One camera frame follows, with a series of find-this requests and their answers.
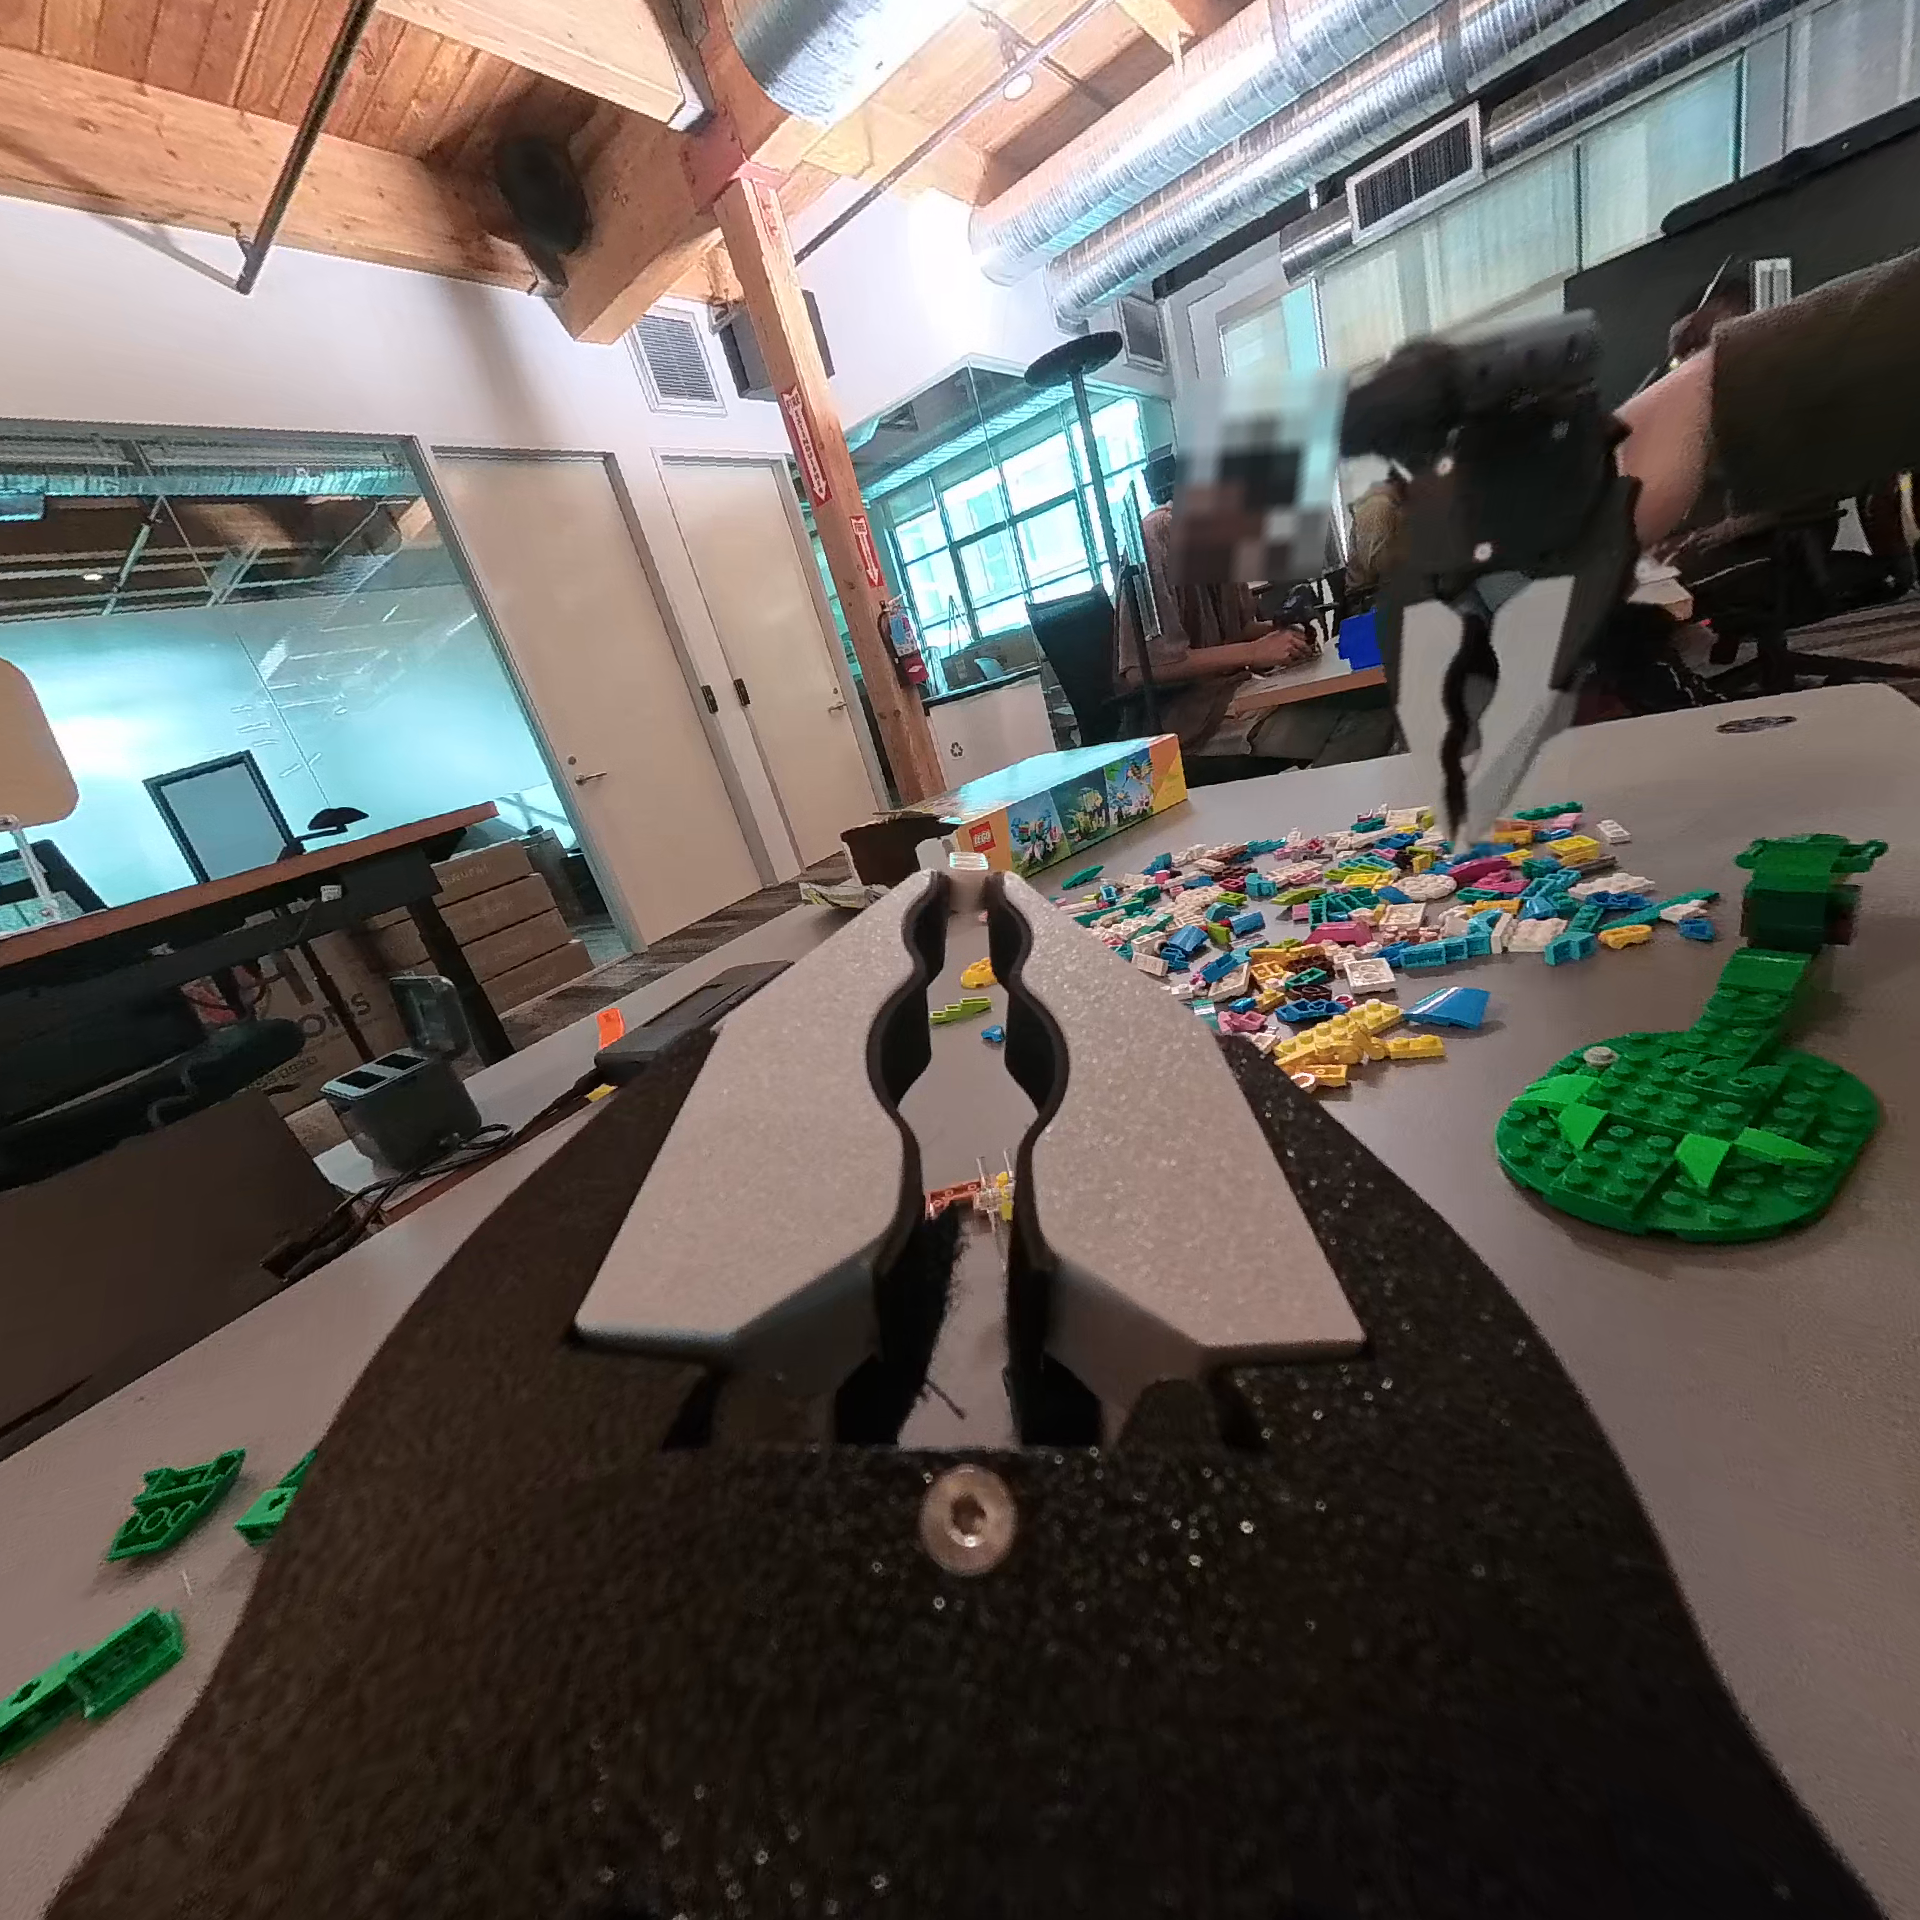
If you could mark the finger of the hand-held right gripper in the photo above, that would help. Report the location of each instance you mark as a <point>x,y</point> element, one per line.
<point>1529,720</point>
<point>1421,674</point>

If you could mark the brown wooden desk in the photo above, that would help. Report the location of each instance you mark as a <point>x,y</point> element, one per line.
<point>224,885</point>

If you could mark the black flat box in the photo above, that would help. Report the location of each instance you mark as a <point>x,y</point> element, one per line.
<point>674,1026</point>

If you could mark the lime green brick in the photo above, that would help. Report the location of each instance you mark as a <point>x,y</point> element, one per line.
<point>961,1014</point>

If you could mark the green toy brick plant model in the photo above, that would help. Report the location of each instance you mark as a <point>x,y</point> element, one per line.
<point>1680,1110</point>

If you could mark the white wall vent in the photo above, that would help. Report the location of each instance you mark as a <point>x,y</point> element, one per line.
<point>674,358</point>

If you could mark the wide silver air duct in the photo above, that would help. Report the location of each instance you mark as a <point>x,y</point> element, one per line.
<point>840,53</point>

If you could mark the person's right forearm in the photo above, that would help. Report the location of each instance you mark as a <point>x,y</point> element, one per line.
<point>1823,390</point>

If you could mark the salmon brick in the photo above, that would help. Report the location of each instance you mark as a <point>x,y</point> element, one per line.
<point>948,1197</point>

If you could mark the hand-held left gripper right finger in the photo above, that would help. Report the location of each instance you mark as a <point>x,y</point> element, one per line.
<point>1185,1185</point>

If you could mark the wooden post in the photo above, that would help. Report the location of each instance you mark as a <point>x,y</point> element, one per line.
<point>821,495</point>

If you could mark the black wall speaker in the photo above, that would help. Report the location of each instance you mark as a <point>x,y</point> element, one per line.
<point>746,349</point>

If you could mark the long silver air duct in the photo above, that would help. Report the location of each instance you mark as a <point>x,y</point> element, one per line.
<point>1171,173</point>
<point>1185,260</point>

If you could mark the toy brick set box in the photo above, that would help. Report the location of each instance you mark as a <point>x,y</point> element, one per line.
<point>1080,810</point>

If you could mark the black office chair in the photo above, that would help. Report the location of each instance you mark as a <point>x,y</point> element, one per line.
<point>1769,585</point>
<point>224,1068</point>
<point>1072,662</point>

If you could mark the black round ceiling speaker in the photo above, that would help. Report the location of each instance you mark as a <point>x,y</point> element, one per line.
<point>540,196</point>

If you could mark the person's right hand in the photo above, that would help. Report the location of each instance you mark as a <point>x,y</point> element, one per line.
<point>1674,450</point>

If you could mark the white recycling cabinet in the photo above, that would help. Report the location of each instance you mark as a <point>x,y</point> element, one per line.
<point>989,734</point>

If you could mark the black charging dock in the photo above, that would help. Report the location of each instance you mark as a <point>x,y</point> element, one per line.
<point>399,1118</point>

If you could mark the pile of colourful toy bricks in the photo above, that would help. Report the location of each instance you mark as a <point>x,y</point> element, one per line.
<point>1348,930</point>

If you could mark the black framed board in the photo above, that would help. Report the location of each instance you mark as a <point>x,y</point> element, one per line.
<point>220,818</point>

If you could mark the cluster of small green bricks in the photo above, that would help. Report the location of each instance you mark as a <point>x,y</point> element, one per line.
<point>172,1505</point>

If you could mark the grey desk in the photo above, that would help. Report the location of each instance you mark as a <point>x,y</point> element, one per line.
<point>1651,1349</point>

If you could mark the small grey device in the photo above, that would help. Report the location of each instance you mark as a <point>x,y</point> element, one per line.
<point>427,1015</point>

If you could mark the blue plastic bin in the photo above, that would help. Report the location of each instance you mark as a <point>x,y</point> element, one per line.
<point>1357,638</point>

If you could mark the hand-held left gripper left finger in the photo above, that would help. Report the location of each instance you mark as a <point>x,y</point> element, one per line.
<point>749,1172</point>

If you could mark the light wooden desk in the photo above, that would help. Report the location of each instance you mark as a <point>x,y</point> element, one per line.
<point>1298,687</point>

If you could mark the red fire extinguisher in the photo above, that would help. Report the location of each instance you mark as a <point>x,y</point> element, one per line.
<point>906,642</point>

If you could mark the empty wooden book stand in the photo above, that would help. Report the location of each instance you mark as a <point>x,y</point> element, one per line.
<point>29,744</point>

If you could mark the stack of cardboard boxes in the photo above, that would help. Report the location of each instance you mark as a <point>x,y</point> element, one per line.
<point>495,914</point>

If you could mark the dark brown panel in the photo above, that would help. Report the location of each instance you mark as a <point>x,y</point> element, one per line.
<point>149,1277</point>

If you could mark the white door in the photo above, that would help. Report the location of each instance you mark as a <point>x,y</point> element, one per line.
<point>764,646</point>
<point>599,674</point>

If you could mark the black floor lamp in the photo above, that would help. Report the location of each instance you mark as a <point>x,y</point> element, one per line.
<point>1084,356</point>

